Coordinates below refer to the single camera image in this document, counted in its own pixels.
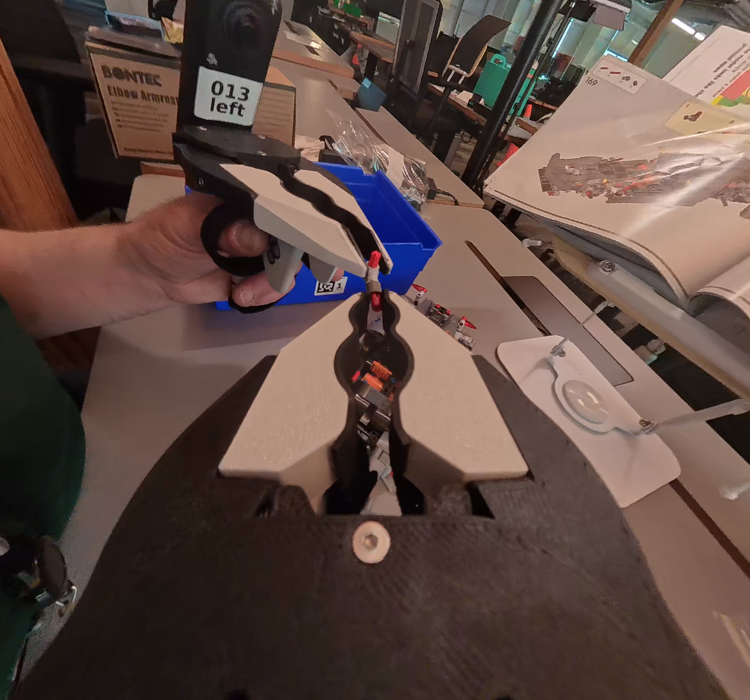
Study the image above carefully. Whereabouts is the wood backed chair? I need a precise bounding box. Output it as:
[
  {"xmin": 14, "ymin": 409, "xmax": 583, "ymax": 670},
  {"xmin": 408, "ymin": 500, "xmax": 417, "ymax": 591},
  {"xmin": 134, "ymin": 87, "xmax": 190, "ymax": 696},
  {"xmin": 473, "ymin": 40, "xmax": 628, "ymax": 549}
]
[{"xmin": 445, "ymin": 14, "xmax": 512, "ymax": 91}]

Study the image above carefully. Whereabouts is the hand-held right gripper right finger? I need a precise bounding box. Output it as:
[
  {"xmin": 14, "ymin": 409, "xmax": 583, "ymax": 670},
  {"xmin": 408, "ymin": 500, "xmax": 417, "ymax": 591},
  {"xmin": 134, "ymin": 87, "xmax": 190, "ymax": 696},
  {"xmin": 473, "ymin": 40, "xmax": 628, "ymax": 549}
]
[{"xmin": 384, "ymin": 291, "xmax": 530, "ymax": 511}]

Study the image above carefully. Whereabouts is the pile of clear plastic bags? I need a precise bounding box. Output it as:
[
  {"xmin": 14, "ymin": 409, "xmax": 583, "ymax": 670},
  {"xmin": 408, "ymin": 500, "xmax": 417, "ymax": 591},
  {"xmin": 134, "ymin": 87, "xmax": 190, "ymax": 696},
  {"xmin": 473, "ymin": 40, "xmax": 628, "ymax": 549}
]
[{"xmin": 319, "ymin": 120, "xmax": 434, "ymax": 208}]

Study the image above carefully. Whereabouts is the lego car model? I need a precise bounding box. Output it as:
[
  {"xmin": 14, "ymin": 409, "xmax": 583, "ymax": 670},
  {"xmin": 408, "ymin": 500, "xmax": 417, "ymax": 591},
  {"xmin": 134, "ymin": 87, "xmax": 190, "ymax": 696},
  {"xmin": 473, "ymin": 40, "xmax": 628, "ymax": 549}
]
[{"xmin": 348, "ymin": 284, "xmax": 477, "ymax": 490}]

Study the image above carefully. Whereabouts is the black strap with clip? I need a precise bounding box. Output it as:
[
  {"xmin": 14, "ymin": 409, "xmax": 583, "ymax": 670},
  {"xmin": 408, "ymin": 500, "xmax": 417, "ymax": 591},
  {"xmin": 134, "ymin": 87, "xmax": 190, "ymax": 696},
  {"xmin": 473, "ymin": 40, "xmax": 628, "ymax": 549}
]
[{"xmin": 0, "ymin": 533, "xmax": 78, "ymax": 621}]

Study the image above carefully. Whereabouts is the brown cardboard box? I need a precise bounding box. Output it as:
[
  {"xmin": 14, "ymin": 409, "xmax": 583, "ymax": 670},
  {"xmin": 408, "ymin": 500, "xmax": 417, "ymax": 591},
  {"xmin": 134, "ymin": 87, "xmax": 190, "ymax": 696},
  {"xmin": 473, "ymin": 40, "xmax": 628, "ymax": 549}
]
[{"xmin": 85, "ymin": 26, "xmax": 296, "ymax": 161}]

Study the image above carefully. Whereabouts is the studio light panel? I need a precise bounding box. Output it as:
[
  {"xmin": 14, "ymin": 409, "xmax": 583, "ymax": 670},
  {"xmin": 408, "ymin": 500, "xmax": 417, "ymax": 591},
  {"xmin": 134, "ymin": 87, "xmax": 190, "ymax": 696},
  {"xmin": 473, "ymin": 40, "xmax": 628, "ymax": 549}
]
[{"xmin": 571, "ymin": 0, "xmax": 632, "ymax": 29}]

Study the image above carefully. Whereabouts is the black pole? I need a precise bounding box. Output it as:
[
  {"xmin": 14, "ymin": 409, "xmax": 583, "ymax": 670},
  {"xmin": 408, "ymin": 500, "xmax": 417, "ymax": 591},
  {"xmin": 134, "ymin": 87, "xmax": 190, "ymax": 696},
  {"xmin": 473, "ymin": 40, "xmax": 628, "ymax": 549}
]
[{"xmin": 460, "ymin": 0, "xmax": 587, "ymax": 188}]

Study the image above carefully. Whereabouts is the person's left forearm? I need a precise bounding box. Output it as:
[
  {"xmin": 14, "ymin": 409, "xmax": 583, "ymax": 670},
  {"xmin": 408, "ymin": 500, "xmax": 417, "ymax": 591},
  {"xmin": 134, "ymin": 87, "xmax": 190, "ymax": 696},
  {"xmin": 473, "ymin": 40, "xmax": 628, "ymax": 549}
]
[{"xmin": 0, "ymin": 222, "xmax": 136, "ymax": 340}]

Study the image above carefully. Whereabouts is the red and grey lego piece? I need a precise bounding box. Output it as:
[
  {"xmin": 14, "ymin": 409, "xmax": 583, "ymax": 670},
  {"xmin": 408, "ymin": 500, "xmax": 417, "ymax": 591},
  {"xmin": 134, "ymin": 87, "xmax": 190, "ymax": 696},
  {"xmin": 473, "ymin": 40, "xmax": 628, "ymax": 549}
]
[{"xmin": 363, "ymin": 250, "xmax": 388, "ymax": 337}]

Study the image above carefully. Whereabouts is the black mesh office chair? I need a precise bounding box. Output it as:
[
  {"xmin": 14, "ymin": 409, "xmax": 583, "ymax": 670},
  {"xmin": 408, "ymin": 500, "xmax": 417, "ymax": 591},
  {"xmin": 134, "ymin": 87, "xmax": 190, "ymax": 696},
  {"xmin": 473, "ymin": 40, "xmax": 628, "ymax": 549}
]
[{"xmin": 391, "ymin": 0, "xmax": 443, "ymax": 97}]

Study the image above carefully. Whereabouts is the green plastic container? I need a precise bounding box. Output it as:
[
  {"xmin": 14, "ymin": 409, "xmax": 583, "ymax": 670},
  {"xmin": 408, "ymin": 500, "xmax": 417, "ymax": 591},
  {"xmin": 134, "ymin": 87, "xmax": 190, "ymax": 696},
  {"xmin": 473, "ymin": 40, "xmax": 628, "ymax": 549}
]
[{"xmin": 473, "ymin": 54, "xmax": 537, "ymax": 111}]

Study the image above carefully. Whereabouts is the blue bin with white tag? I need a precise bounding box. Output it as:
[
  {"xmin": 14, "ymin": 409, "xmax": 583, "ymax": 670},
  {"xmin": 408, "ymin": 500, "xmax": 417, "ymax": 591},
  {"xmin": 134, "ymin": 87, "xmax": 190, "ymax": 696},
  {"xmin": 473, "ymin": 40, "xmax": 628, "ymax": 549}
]
[{"xmin": 214, "ymin": 162, "xmax": 443, "ymax": 313}]

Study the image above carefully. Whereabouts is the lego instruction booklet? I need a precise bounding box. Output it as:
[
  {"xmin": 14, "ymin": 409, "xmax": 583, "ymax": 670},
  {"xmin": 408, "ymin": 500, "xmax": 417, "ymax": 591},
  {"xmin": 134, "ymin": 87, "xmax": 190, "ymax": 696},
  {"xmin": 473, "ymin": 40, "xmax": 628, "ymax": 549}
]
[{"xmin": 483, "ymin": 25, "xmax": 750, "ymax": 337}]

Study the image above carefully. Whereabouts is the white book stand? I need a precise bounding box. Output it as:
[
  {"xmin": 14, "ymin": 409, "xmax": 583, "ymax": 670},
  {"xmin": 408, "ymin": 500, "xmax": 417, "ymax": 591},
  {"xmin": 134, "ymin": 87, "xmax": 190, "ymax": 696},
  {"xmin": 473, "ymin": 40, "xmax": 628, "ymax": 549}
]
[{"xmin": 497, "ymin": 225, "xmax": 750, "ymax": 508}]

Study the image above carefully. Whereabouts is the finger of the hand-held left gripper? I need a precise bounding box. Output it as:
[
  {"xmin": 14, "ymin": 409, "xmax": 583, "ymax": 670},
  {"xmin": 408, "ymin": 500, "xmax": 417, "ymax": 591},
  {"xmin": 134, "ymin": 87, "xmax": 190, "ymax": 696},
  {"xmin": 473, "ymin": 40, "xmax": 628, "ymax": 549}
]
[
  {"xmin": 218, "ymin": 163, "xmax": 370, "ymax": 277},
  {"xmin": 280, "ymin": 168, "xmax": 393, "ymax": 276}
]

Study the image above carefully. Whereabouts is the person's left hand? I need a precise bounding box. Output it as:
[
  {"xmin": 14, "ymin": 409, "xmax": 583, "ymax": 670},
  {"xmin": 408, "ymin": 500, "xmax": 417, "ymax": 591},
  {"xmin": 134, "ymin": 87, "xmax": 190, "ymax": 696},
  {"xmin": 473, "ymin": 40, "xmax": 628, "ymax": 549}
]
[{"xmin": 124, "ymin": 195, "xmax": 277, "ymax": 307}]

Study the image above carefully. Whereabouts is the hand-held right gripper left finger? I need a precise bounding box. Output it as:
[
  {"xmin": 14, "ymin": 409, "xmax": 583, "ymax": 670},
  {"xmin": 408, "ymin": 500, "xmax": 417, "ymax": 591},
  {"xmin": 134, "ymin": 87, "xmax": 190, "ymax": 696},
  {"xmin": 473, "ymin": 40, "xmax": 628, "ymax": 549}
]
[{"xmin": 218, "ymin": 294, "xmax": 369, "ymax": 513}]

